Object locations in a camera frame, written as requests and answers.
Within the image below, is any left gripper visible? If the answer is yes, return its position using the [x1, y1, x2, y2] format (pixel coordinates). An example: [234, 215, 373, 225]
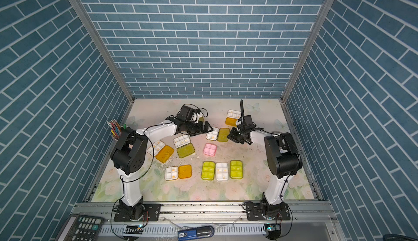
[184, 121, 213, 136]

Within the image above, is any orange pillbox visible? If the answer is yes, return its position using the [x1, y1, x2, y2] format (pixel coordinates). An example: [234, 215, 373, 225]
[147, 140, 174, 163]
[225, 109, 241, 127]
[164, 165, 192, 181]

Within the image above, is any pink pillbox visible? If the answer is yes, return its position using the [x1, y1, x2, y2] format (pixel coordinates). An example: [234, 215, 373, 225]
[203, 143, 217, 157]

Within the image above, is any clear pillbox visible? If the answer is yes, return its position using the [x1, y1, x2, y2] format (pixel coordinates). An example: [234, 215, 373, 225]
[215, 162, 229, 181]

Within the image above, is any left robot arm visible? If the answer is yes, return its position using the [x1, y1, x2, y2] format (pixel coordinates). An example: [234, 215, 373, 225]
[111, 121, 213, 221]

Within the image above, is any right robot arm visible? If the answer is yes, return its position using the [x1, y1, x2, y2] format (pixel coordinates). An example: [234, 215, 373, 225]
[228, 115, 303, 220]

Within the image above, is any coloured pens bundle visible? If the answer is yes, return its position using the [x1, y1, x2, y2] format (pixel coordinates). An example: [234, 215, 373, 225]
[107, 119, 127, 137]

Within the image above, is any pink pen cup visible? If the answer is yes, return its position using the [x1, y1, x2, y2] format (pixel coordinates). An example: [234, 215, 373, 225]
[113, 133, 127, 142]

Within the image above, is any right circuit board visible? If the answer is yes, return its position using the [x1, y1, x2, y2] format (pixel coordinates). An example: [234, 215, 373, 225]
[264, 224, 281, 241]

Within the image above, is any circuit board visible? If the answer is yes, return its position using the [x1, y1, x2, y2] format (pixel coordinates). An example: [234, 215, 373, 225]
[123, 225, 144, 237]
[264, 224, 281, 241]

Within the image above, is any blue black usb device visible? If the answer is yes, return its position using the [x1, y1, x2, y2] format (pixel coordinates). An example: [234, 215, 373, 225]
[177, 226, 214, 241]

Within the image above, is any left circuit board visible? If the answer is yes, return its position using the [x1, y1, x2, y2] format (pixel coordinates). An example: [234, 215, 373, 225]
[123, 225, 144, 237]

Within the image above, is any black calculator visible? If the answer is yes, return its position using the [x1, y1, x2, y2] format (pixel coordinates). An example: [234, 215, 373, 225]
[55, 214, 105, 241]

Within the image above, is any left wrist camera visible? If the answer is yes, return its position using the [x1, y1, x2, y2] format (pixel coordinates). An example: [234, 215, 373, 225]
[176, 104, 203, 123]

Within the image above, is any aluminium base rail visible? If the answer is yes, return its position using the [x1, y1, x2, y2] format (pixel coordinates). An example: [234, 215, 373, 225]
[72, 200, 337, 223]

